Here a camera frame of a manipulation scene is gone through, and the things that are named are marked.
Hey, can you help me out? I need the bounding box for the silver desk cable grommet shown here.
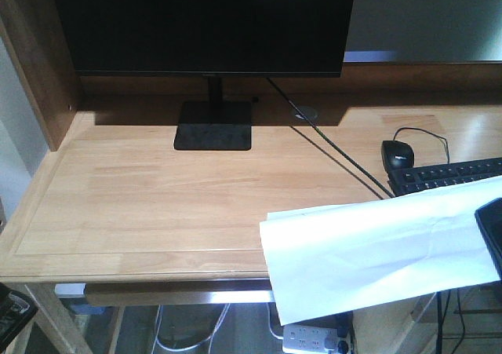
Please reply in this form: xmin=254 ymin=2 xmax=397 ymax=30
xmin=291 ymin=106 xmax=318 ymax=121

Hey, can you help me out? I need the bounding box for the black monitor cable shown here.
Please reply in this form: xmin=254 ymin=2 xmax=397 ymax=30
xmin=266 ymin=76 xmax=395 ymax=199

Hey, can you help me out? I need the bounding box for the black computer monitor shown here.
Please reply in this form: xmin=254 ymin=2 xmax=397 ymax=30
xmin=54 ymin=0 xmax=354 ymax=151

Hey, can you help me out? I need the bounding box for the black keyboard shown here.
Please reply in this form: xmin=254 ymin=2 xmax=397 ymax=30
xmin=388 ymin=157 xmax=501 ymax=196

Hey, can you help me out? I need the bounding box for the black device bottom left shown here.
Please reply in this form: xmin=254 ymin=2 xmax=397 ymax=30
xmin=1 ymin=284 xmax=38 ymax=352

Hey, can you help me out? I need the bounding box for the black computer mouse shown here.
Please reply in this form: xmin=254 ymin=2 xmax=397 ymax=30
xmin=380 ymin=140 xmax=415 ymax=172

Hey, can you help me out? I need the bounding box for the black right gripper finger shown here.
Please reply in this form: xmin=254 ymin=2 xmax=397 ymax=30
xmin=475 ymin=198 xmax=501 ymax=279

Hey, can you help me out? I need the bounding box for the black mouse cable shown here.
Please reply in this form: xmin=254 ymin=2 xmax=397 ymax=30
xmin=393 ymin=126 xmax=450 ymax=165

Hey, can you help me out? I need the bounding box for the wooden desk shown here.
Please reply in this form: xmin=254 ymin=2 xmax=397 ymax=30
xmin=0 ymin=0 xmax=502 ymax=354

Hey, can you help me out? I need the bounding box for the white paper sheet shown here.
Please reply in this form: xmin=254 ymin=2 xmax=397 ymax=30
xmin=260 ymin=177 xmax=501 ymax=324

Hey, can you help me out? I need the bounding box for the white power strip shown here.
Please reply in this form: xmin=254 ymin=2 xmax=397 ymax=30
xmin=282 ymin=323 xmax=351 ymax=354

